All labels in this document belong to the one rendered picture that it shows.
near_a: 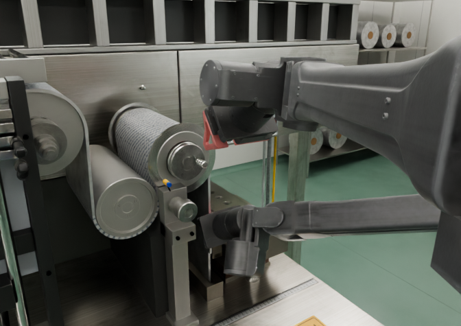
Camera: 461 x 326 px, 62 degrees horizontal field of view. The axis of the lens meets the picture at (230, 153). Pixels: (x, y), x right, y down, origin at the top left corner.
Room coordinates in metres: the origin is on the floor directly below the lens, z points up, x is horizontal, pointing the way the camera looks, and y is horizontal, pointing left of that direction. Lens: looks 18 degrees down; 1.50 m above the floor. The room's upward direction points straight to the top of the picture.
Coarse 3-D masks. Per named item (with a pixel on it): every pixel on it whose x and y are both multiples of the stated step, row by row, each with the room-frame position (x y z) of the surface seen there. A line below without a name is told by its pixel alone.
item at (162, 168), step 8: (176, 136) 0.72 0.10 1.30; (184, 136) 0.73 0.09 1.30; (192, 136) 0.73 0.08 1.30; (200, 136) 0.75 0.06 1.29; (168, 144) 0.71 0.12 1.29; (200, 144) 0.74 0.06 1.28; (160, 152) 0.70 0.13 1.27; (168, 152) 0.71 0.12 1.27; (208, 152) 0.75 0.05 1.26; (160, 160) 0.70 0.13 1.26; (208, 160) 0.75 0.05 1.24; (160, 168) 0.70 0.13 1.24; (168, 176) 0.70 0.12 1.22; (200, 176) 0.74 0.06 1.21; (184, 184) 0.72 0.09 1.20
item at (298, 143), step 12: (300, 132) 1.56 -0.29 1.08; (300, 144) 1.57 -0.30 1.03; (300, 156) 1.57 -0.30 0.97; (288, 168) 1.61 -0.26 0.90; (300, 168) 1.57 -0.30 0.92; (288, 180) 1.60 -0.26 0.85; (300, 180) 1.57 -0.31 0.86; (288, 192) 1.60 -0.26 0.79; (300, 192) 1.58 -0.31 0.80; (288, 252) 1.58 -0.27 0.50; (300, 252) 1.59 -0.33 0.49
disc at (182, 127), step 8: (168, 128) 0.71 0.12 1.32; (176, 128) 0.72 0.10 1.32; (184, 128) 0.73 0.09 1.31; (192, 128) 0.74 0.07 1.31; (200, 128) 0.75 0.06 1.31; (160, 136) 0.70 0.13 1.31; (168, 136) 0.71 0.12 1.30; (152, 144) 0.70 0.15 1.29; (160, 144) 0.70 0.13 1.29; (152, 152) 0.69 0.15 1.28; (152, 160) 0.69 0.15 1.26; (152, 168) 0.69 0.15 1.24; (208, 168) 0.76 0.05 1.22; (152, 176) 0.69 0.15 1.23; (160, 176) 0.70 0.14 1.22; (208, 176) 0.76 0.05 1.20; (160, 184) 0.70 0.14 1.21; (192, 184) 0.74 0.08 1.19; (200, 184) 0.75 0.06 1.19
